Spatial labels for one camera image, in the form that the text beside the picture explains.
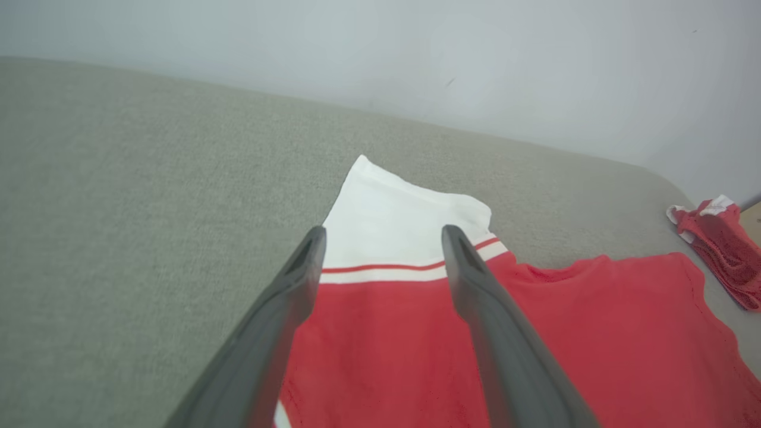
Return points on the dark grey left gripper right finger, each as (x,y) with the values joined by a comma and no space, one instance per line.
(517,368)

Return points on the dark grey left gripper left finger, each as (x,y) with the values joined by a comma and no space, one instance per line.
(255,362)

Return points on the red jersey with white sleeves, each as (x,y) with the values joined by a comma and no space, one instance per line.
(386,356)

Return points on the red shorts with white trim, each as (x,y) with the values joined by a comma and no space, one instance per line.
(722,249)

